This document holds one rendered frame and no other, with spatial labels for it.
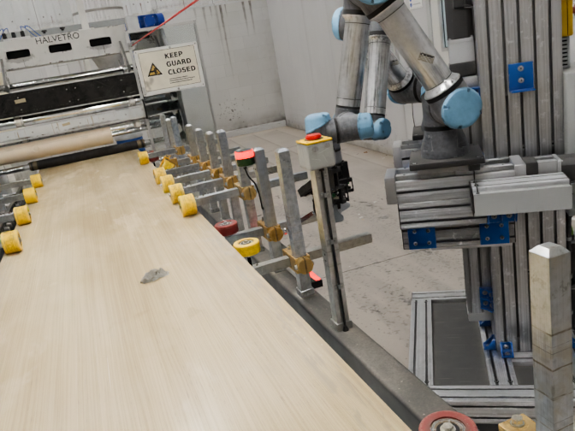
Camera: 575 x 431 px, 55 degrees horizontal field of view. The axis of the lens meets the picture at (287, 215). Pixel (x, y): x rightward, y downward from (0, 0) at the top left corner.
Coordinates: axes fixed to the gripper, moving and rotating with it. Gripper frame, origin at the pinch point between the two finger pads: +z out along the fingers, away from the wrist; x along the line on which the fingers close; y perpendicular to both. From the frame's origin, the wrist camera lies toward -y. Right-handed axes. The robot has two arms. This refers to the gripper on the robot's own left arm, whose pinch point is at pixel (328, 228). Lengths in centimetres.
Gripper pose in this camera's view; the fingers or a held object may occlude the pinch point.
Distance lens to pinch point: 171.5
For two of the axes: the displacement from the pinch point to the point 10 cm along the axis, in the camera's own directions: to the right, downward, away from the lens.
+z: 1.6, 9.5, 2.8
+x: 7.5, -3.0, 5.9
